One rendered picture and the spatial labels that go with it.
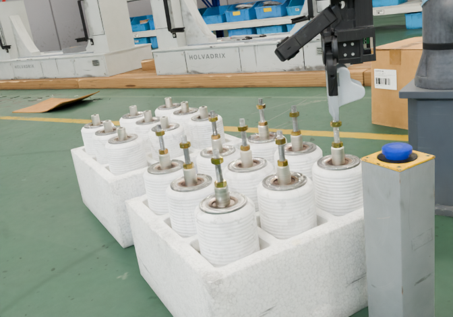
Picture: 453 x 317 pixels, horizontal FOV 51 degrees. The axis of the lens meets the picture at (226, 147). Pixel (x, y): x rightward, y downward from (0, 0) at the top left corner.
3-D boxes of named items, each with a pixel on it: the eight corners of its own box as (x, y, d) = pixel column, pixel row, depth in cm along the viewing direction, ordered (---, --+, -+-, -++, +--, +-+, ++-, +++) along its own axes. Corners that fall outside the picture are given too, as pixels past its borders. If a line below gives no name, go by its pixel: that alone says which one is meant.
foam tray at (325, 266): (282, 218, 121) (276, 152, 116) (405, 286, 88) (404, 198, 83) (140, 274, 104) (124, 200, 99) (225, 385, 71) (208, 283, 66)
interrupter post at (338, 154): (348, 162, 84) (346, 145, 83) (342, 167, 82) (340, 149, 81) (335, 161, 86) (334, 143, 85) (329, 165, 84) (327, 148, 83)
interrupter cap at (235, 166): (219, 170, 89) (219, 166, 89) (247, 157, 94) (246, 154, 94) (248, 177, 84) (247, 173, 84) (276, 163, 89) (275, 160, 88)
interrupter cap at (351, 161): (367, 159, 84) (367, 156, 84) (349, 174, 79) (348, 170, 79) (329, 155, 89) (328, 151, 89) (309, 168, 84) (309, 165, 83)
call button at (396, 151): (396, 153, 68) (395, 139, 68) (418, 159, 65) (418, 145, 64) (375, 160, 67) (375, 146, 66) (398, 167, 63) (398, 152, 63)
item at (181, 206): (170, 276, 89) (153, 188, 84) (206, 253, 96) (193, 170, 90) (205, 293, 83) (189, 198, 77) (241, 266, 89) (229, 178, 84)
